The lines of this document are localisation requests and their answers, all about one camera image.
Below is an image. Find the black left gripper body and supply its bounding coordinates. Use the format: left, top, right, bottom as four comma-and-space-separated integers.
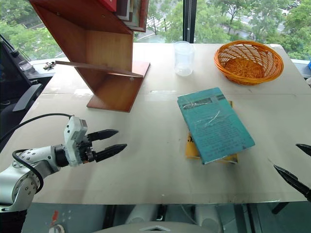
77, 135, 97, 165

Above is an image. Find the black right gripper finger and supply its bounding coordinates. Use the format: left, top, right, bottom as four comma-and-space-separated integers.
295, 143, 311, 157
273, 164, 311, 202

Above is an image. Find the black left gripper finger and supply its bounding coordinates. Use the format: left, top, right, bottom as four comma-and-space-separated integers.
94, 144, 128, 163
87, 129, 119, 142

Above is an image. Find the yellow book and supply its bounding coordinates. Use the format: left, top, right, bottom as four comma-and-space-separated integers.
185, 100, 240, 165

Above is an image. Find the brown wooden zigzag bookshelf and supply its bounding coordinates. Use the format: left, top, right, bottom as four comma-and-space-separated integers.
29, 0, 151, 113

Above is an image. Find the teal book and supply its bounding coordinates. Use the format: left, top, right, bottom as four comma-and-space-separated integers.
176, 87, 256, 166

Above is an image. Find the black table leg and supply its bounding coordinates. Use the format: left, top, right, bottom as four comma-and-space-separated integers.
271, 201, 290, 215

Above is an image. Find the pale grey rounded cylinder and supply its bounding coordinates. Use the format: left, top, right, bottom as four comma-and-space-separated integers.
193, 204, 222, 229
125, 204, 159, 224

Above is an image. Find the grey robot torso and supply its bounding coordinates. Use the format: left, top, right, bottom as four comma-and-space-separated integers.
92, 220, 220, 233

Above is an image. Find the orange wicker basket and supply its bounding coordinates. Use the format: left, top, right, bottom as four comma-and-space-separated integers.
213, 40, 285, 86

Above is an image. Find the black office chair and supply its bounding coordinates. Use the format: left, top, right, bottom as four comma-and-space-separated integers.
0, 33, 53, 151

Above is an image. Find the clear plastic cup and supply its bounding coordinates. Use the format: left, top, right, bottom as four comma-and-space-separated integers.
173, 40, 196, 77

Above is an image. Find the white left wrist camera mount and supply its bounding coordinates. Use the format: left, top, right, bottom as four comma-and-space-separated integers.
63, 116, 93, 167

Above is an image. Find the black window frame post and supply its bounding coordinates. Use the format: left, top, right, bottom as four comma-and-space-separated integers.
182, 0, 196, 45

